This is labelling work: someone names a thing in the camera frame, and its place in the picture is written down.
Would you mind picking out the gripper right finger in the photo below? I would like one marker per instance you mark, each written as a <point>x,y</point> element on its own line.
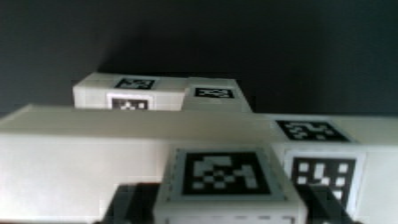
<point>326,210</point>

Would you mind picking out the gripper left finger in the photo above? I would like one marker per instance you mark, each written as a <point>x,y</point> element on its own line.
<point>133,203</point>

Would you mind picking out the white tagged cube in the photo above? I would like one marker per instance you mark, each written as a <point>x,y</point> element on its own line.
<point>339,152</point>
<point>227,188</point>

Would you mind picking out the white chair back frame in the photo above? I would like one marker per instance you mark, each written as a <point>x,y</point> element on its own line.
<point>79,150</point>

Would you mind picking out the white chair leg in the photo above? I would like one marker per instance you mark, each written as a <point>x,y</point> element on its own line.
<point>131,92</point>

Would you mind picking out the white chair seat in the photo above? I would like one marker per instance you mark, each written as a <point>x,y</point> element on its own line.
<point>214,95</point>

